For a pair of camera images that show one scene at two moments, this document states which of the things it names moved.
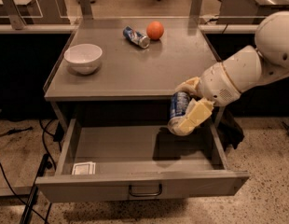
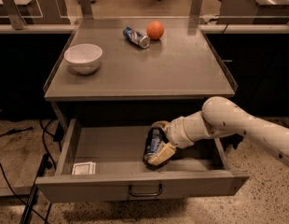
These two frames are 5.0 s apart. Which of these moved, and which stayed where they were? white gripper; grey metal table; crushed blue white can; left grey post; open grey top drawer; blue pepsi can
Moved: blue pepsi can; white gripper
Stayed: left grey post; open grey top drawer; grey metal table; crushed blue white can
